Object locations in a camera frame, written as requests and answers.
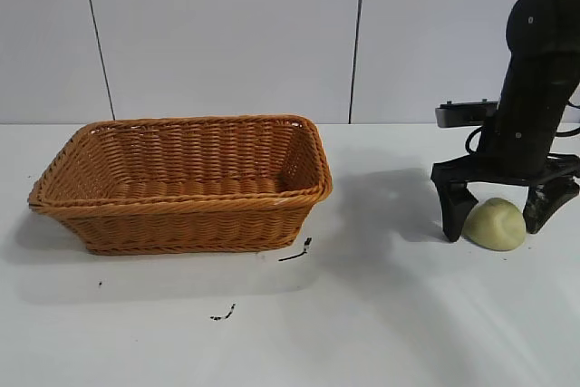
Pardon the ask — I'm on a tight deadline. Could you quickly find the brown woven wicker basket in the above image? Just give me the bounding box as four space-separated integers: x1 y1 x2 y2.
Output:
28 114 334 256

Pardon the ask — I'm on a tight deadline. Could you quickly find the black camera cable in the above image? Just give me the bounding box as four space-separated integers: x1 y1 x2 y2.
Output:
463 125 485 155

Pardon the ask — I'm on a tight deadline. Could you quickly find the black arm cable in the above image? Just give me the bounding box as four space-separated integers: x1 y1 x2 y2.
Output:
555 97 580 140

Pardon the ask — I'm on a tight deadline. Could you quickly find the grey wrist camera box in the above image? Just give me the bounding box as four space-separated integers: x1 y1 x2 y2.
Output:
434 100 500 129

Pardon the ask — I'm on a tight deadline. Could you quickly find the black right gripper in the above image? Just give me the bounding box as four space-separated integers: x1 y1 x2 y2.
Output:
430 48 580 244

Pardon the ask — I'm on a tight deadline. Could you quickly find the pale yellow egg yolk pastry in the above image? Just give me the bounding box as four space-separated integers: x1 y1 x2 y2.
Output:
461 197 528 254

